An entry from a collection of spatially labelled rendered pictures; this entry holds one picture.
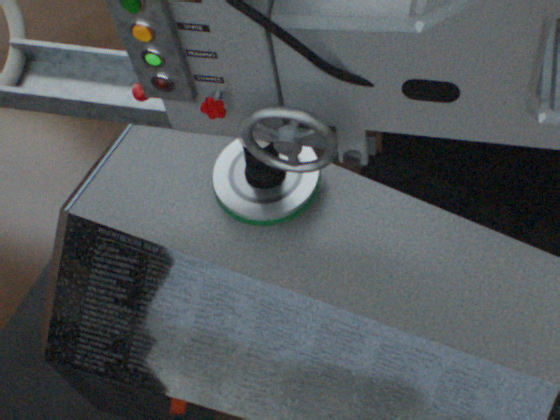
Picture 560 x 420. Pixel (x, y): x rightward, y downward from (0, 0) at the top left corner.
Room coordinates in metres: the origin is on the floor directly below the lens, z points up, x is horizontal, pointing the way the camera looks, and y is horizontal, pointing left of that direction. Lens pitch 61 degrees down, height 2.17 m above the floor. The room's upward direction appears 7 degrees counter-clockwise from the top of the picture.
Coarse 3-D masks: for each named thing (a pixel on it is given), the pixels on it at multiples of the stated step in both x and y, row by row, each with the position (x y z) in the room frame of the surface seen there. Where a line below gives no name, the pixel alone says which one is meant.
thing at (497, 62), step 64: (320, 0) 0.82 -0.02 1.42; (384, 0) 0.80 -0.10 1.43; (448, 0) 0.75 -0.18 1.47; (512, 0) 0.71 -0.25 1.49; (320, 64) 0.76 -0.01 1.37; (384, 64) 0.76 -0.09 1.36; (448, 64) 0.73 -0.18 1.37; (512, 64) 0.71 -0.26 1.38; (384, 128) 0.76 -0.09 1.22; (448, 128) 0.73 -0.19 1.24; (512, 128) 0.70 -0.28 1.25
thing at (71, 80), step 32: (32, 64) 1.09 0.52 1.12; (64, 64) 1.08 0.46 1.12; (96, 64) 1.06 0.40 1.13; (128, 64) 1.04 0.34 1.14; (0, 96) 0.99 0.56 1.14; (32, 96) 0.97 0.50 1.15; (64, 96) 0.96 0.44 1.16; (96, 96) 0.99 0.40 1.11; (128, 96) 0.99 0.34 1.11; (352, 160) 0.78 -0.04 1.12
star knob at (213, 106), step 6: (216, 96) 0.81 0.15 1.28; (204, 102) 0.79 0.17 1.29; (210, 102) 0.79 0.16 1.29; (216, 102) 0.79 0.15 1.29; (222, 102) 0.79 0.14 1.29; (204, 108) 0.79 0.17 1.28; (210, 108) 0.78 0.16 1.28; (216, 108) 0.78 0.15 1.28; (222, 108) 0.78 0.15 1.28; (210, 114) 0.78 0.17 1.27; (216, 114) 0.78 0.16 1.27; (222, 114) 0.78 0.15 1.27
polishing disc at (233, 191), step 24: (240, 144) 1.00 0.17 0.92; (216, 168) 0.95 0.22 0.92; (240, 168) 0.94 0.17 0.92; (216, 192) 0.89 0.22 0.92; (240, 192) 0.89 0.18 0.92; (264, 192) 0.88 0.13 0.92; (288, 192) 0.87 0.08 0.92; (312, 192) 0.87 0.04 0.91; (240, 216) 0.84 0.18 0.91; (264, 216) 0.82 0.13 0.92
